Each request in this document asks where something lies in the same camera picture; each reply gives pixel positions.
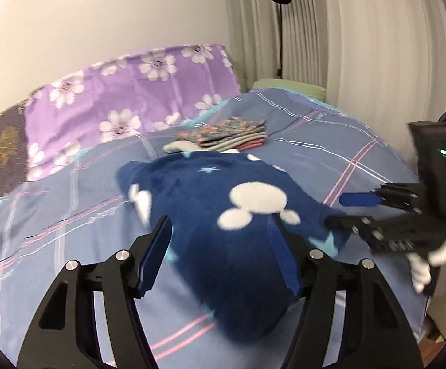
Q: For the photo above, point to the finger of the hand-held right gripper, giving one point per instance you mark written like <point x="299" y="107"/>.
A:
<point x="384" y="234"/>
<point x="357" y="200"/>

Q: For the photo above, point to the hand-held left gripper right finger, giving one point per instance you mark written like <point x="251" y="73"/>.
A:
<point x="284" y="257"/>

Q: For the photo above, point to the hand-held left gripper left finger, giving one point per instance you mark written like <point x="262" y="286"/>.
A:
<point x="154" y="257"/>

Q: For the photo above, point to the blue fleece star-print garment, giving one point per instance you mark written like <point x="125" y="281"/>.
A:
<point x="207" y="219"/>

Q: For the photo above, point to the blue plaid bed sheet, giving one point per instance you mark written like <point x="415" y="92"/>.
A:
<point x="73" y="219"/>

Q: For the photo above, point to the white folded cloth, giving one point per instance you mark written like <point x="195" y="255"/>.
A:
<point x="180" y="147"/>

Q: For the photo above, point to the red folded garment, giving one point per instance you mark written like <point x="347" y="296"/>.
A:
<point x="253" y="145"/>

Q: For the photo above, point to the grey folded garment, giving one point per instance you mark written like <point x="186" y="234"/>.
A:
<point x="238" y="142"/>

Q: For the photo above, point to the green pillow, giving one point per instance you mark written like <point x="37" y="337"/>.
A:
<point x="288" y="86"/>

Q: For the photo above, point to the white pleated curtain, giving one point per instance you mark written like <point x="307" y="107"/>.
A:
<point x="361" y="65"/>

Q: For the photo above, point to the floral folded garment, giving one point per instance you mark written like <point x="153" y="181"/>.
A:
<point x="223" y="128"/>

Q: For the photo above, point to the purple floral pillow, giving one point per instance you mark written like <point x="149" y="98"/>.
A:
<point x="123" y="92"/>

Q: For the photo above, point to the dark pillow with gold print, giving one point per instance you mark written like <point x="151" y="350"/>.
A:
<point x="0" y="150"/>

